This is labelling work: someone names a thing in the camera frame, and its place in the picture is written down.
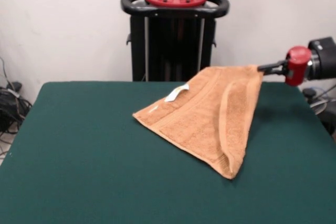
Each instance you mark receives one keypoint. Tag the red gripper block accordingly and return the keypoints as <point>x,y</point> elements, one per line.
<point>298,64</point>

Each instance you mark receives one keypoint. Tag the orange terry towel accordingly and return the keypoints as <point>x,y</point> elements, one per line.
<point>204,124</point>

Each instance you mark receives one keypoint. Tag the black grey stand foot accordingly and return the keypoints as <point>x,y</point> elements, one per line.
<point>328,115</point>
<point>15,85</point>

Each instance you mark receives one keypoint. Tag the dark green table cloth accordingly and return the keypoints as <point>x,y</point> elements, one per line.
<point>78,155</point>

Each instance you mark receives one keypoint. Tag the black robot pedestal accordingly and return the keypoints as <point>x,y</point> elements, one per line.
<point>170,40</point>

